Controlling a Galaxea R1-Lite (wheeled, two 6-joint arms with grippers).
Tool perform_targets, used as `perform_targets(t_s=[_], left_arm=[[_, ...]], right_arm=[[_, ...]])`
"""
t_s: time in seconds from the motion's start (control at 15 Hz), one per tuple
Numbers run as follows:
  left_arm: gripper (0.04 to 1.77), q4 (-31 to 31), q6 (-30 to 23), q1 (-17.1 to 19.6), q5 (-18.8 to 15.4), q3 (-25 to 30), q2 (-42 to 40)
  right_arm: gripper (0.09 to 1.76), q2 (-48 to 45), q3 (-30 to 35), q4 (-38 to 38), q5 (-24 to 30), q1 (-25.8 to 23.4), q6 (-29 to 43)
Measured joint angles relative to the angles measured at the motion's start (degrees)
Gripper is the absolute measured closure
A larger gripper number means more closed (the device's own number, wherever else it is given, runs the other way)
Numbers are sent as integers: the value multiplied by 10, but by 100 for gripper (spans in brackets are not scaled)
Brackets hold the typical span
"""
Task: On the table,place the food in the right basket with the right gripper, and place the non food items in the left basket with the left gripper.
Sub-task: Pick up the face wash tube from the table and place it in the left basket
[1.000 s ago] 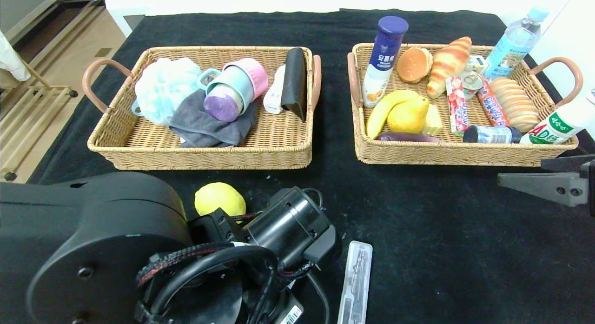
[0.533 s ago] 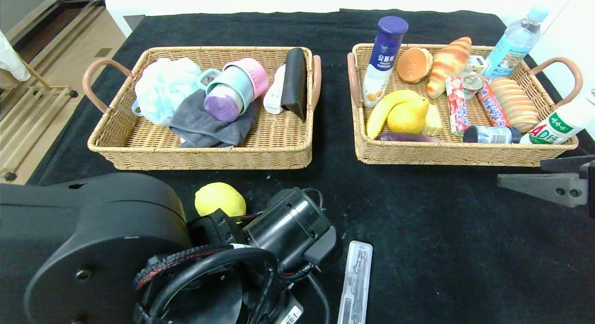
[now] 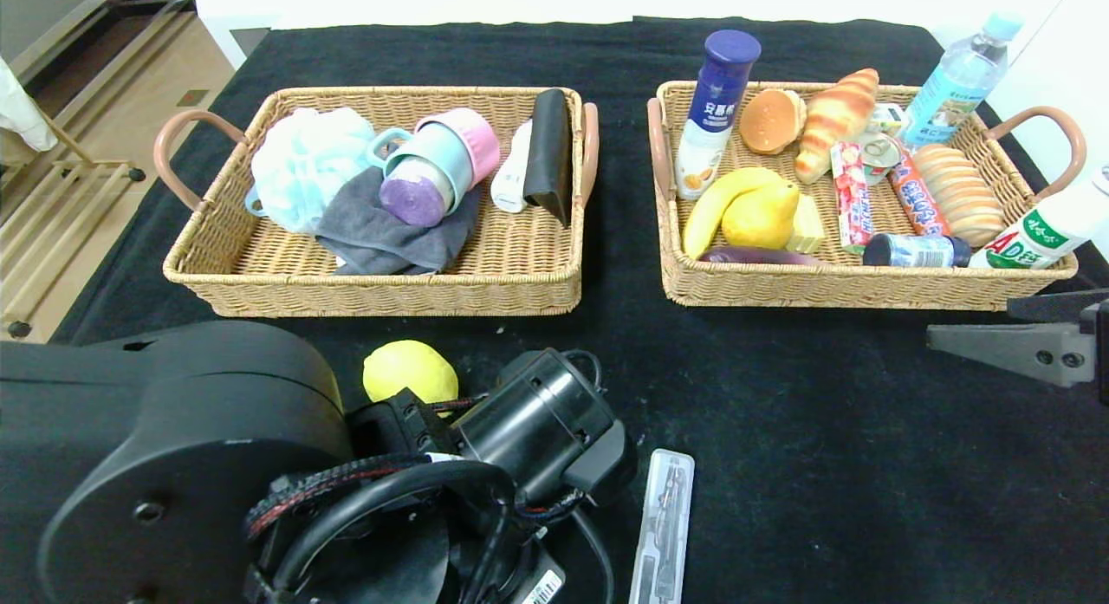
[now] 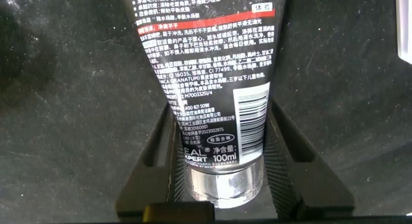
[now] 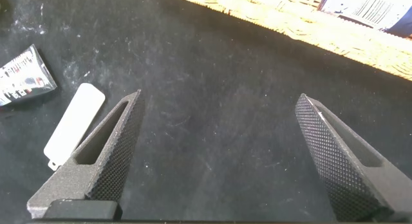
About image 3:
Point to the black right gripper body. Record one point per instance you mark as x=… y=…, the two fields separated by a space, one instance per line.
x=1102 y=351

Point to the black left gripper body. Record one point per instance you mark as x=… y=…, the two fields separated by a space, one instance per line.
x=539 y=584

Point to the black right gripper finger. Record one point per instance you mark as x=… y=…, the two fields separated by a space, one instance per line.
x=1061 y=307
x=1031 y=353

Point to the red green candy pack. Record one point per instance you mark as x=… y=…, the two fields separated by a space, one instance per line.
x=851 y=201

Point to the yellow lemon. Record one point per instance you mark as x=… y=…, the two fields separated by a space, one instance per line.
x=407 y=370

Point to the toy burger bun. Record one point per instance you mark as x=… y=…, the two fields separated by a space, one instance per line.
x=771 y=123

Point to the white bottle with blue cap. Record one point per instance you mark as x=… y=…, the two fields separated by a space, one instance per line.
x=715 y=110

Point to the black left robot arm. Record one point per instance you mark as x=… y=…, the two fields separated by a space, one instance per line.
x=173 y=431

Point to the white green milk bottle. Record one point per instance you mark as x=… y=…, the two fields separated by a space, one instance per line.
x=1040 y=231

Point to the ridged long bread loaf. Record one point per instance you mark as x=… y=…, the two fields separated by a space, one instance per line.
x=957 y=192

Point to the small blue black-capped jar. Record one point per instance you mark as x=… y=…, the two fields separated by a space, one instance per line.
x=910 y=250

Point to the red sausage pack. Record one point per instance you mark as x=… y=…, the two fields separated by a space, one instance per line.
x=917 y=197

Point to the small tin can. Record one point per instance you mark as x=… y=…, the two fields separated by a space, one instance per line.
x=879 y=153

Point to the clear water bottle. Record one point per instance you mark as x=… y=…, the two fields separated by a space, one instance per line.
x=957 y=84

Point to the pale yellow butter block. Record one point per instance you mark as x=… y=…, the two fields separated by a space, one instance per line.
x=807 y=231

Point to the small white green box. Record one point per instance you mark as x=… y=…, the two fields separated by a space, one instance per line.
x=888 y=119

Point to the black table cloth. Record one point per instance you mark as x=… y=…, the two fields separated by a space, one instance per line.
x=780 y=431

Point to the striped croissant bread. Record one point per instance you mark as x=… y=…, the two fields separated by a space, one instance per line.
x=836 y=119

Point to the purple eggplant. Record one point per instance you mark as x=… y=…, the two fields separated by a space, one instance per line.
x=754 y=256

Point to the yellow pear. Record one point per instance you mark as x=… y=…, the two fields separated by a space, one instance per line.
x=762 y=218

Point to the yellow banana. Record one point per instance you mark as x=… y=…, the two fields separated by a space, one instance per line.
x=715 y=201

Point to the grey towel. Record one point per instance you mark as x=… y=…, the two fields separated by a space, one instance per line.
x=372 y=236

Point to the white tube bottle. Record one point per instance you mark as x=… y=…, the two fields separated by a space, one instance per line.
x=511 y=182

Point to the purple garbage bag roll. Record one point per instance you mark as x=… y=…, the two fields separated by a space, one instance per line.
x=414 y=199

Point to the black leather wallet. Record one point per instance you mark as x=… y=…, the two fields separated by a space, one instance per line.
x=548 y=152

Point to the pink cup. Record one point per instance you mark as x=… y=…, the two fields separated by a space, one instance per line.
x=479 y=139

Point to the light blue bath sponge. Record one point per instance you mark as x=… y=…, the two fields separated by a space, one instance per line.
x=303 y=166

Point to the wooden rack with wheels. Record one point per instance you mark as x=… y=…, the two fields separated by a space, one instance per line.
x=104 y=167

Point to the white cloth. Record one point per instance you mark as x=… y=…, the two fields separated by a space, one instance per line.
x=22 y=114

